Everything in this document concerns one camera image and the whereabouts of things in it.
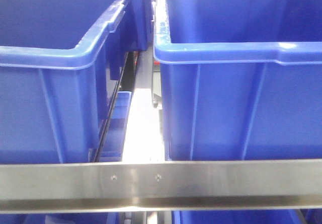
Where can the blue bin below shelf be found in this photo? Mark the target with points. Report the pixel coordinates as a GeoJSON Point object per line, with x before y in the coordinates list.
{"type": "Point", "coordinates": [114, 142]}

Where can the stainless steel shelf rack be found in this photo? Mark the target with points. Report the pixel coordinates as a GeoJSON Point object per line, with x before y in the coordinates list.
{"type": "Point", "coordinates": [103, 187]}

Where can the blue plastic bin right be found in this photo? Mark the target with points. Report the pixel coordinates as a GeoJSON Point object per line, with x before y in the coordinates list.
{"type": "Point", "coordinates": [241, 79]}

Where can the blue plastic bin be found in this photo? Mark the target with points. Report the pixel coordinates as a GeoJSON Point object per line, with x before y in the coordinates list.
{"type": "Point", "coordinates": [60, 66]}
{"type": "Point", "coordinates": [241, 79]}

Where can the blue plastic bin left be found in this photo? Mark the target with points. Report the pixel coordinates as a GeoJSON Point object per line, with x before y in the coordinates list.
{"type": "Point", "coordinates": [60, 66]}

